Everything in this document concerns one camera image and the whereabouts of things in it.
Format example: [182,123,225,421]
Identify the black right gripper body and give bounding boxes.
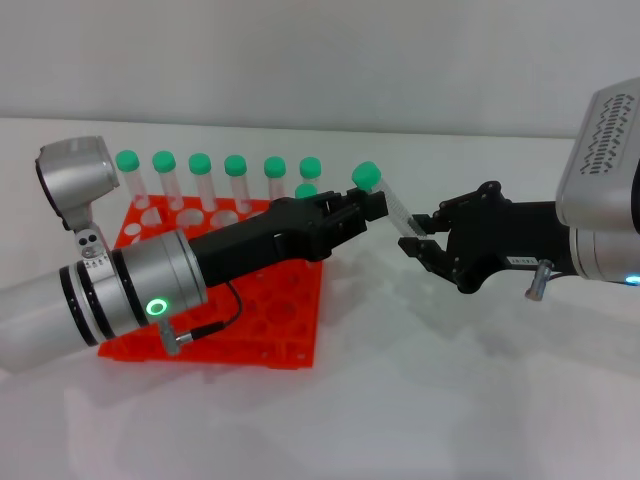
[438,180,577,295]

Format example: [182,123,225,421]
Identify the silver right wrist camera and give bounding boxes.
[554,75,640,227]

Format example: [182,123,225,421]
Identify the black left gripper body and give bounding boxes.
[187,197,369,291]

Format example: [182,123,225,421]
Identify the orange plastic test tube rack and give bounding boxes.
[97,193,329,371]

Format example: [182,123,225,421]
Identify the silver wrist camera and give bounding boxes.
[554,75,640,227]
[34,135,121,264]

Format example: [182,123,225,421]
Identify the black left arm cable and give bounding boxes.
[159,281,245,357]

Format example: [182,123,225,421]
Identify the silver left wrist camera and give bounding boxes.
[34,135,121,264]

